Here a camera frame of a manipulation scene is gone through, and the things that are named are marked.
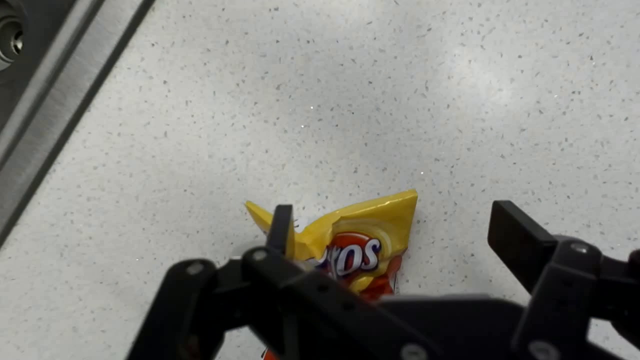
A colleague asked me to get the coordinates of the stainless steel double sink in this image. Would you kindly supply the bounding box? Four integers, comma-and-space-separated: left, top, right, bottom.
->
0, 0, 157, 245

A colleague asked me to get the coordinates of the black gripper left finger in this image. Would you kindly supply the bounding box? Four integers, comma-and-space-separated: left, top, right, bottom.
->
125, 201, 443, 360

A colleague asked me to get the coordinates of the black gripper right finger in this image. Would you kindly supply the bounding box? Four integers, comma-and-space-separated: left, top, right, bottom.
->
486, 198, 640, 360

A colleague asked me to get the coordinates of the orange and yellow chips packet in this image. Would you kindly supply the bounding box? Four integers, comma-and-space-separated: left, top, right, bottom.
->
244, 188, 419, 360

